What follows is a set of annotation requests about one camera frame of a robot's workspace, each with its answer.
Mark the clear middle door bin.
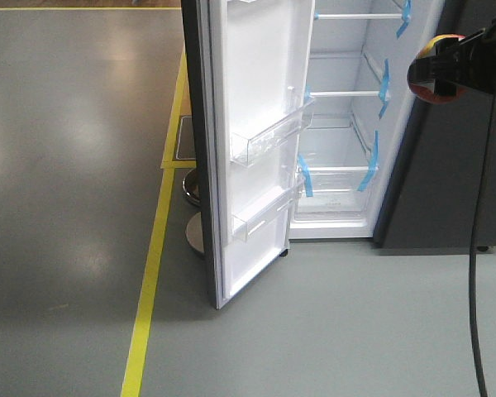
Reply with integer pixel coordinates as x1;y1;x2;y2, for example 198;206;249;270
230;87;315;167

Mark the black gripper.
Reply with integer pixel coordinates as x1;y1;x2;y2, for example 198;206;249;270
417;17;496;94

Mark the grey fridge body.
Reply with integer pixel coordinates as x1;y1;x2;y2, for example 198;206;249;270
287;0;496;253

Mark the dark floor sign with text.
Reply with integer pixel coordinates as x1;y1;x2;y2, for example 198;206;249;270
174;115;196;160

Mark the blue tape strip lower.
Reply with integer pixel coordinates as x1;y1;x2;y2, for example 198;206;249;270
357;130;379;192

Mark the blue tape strip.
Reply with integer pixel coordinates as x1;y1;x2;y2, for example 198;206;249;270
298;155;313;198
378;59;391;119
357;130;379;192
396;0;413;39

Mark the black hanging cable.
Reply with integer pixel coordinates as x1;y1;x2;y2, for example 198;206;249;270
468;16;496;397

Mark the clear fridge crisper drawer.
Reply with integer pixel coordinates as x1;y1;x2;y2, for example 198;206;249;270
295;166;372;221

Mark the clear door bin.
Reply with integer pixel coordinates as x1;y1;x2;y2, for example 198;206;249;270
232;174;304;242
230;87;315;167

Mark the clear lower door bin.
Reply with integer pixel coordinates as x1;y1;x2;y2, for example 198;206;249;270
232;174;304;242

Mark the blue tape strip upper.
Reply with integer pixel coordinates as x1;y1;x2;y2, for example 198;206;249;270
396;0;413;39

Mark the blue tape strip left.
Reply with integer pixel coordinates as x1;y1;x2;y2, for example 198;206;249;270
298;155;313;198

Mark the fridge door white inside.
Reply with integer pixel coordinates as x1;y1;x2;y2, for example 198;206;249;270
180;0;317;310

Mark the blue tape strip middle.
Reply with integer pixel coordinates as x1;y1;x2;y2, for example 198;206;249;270
378;59;391;119

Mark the red yellow apple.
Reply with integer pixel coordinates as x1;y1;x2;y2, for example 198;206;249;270
407;34;467;104

